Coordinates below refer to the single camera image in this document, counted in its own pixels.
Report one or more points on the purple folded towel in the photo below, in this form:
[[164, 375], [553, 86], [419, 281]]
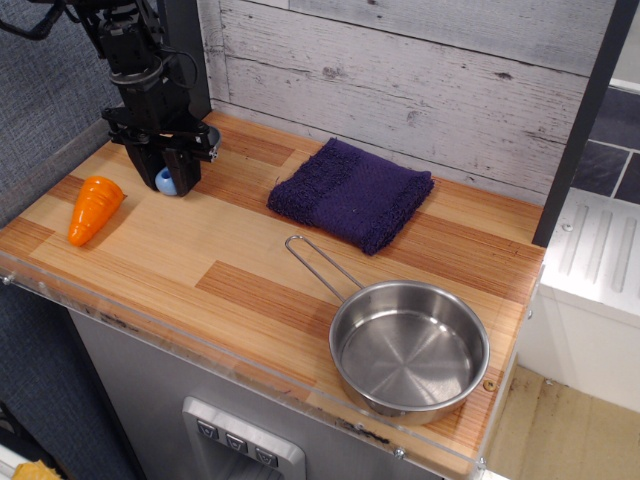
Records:
[[356, 196]]

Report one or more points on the stainless steel pan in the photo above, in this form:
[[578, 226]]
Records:
[[408, 350]]

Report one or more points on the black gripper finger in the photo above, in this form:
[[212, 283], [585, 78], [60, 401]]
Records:
[[148, 162], [181, 172]]

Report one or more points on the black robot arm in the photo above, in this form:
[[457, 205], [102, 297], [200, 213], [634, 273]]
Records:
[[127, 34]]

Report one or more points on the yellow object at corner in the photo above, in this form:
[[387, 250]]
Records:
[[34, 471]]

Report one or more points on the dark right support post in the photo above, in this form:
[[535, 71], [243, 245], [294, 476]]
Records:
[[609, 52]]

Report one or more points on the orange plastic carrot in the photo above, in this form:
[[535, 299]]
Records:
[[98, 200]]

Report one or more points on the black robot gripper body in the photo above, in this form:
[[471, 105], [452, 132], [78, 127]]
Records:
[[156, 112]]

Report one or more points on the grey dispenser button panel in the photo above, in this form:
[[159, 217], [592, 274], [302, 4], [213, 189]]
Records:
[[228, 447]]

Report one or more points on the white toy sink unit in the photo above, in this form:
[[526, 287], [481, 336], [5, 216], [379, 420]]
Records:
[[582, 328]]

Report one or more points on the dark left support post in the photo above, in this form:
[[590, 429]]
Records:
[[181, 22]]

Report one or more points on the blue handled grey spoon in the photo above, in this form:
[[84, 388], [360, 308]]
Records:
[[203, 146]]

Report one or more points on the clear acrylic edge guard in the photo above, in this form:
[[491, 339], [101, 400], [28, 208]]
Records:
[[147, 368]]

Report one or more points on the dark support post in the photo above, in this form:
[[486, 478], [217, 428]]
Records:
[[181, 22], [609, 52]]

